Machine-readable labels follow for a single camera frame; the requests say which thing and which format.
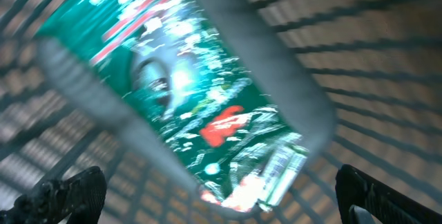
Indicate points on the grey plastic shopping basket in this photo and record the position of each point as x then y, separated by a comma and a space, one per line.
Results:
360, 79

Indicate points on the green 3M gloves packet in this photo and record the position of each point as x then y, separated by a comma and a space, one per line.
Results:
167, 61

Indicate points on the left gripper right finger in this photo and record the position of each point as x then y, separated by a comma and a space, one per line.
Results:
363, 199

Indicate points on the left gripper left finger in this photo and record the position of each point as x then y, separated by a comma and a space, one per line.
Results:
80, 199

